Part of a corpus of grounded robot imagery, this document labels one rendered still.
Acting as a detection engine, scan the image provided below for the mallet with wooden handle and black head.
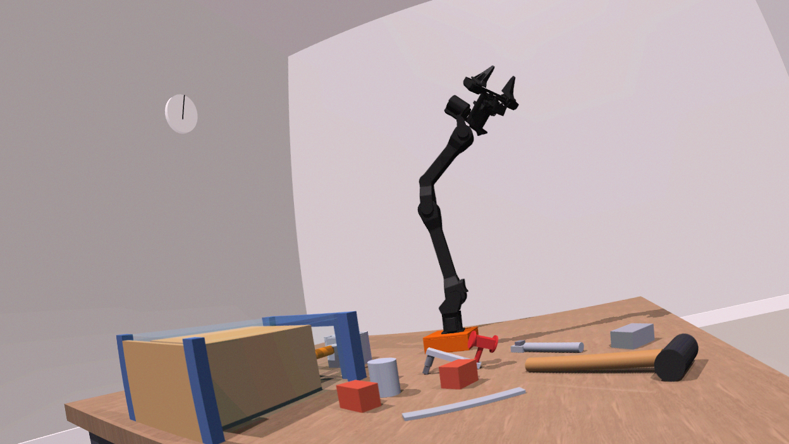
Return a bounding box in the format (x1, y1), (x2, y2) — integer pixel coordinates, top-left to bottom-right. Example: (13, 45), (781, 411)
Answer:
(525, 333), (699, 382)

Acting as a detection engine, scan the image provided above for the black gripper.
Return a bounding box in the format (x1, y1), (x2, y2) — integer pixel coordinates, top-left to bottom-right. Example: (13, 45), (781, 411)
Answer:
(463, 65), (519, 117)

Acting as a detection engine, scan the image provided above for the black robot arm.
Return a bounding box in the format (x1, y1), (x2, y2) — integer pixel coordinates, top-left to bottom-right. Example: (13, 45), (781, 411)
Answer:
(418, 95), (507, 334)

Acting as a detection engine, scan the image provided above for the pale grey flat bar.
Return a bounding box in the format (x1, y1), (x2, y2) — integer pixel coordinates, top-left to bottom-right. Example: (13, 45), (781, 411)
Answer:
(402, 387), (526, 421)

